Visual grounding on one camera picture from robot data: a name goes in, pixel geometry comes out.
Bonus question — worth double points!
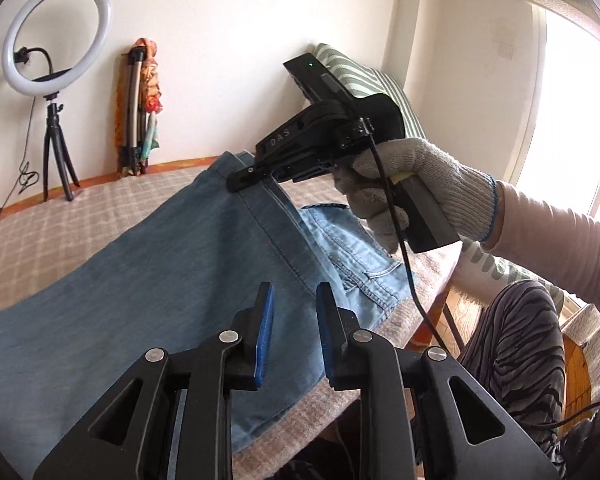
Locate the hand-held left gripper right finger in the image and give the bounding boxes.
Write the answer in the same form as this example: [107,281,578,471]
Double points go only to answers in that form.
[316,281,561,480]

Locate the green patterned white pillow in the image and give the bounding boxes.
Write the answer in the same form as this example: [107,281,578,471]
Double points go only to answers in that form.
[312,42,566,311]

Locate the person's right hand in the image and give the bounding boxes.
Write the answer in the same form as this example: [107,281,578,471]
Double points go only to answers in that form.
[330,137,498,256]

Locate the person's right forearm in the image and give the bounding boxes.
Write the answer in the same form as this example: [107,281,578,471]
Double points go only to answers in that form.
[450,182,600,316]

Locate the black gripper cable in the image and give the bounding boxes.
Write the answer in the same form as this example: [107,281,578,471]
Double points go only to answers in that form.
[322,74,600,431]

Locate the folded silver tripod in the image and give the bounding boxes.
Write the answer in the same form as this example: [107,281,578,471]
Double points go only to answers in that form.
[115,45,148,178]

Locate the person's striped trousers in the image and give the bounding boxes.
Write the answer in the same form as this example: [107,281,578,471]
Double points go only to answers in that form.
[280,280,568,480]

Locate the dark cloth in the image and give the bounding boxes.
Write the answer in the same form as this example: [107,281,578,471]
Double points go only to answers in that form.
[562,402,600,480]

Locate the dark metal leg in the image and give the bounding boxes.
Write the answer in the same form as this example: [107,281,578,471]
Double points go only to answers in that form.
[440,287,468,356]

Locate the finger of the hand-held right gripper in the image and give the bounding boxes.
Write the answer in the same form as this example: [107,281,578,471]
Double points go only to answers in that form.
[275,167,331,185]
[226,157,281,192]

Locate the orange floral cloth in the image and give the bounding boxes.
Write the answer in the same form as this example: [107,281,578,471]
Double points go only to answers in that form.
[132,37,165,161]

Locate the black ring light cable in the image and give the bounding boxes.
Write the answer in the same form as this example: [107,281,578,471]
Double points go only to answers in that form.
[0,97,38,231]

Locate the light blue denim pants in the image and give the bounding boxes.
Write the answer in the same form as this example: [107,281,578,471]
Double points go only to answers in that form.
[0,151,418,456]

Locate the bright window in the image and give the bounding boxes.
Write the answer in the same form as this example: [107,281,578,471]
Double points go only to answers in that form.
[520,5,600,221]

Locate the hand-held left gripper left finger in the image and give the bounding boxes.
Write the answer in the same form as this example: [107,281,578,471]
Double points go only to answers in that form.
[32,281,276,480]

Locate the pink checked blanket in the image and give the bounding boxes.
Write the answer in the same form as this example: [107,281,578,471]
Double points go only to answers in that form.
[0,165,461,480]

